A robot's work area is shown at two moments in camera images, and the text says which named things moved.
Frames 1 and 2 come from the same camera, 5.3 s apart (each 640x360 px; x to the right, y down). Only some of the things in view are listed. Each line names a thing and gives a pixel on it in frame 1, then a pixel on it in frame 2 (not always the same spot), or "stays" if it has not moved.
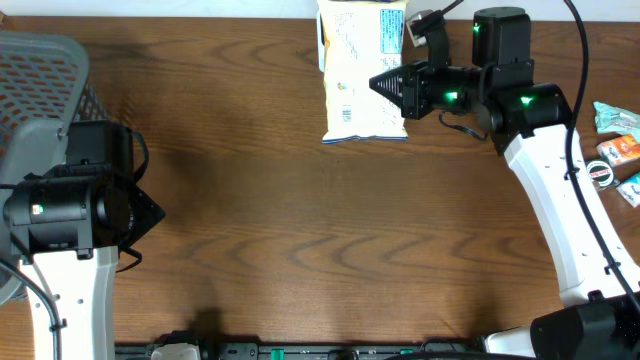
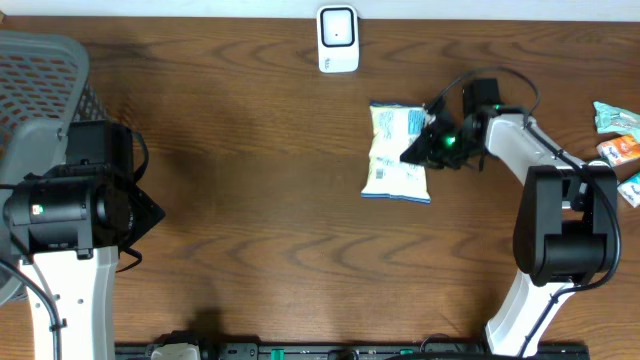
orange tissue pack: (619, 149) stays
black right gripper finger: (389, 84) to (430, 147)
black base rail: (315, 351) stays
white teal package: (356, 41) to (391, 177)
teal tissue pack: (630, 189) stays
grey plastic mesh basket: (44, 85) stays
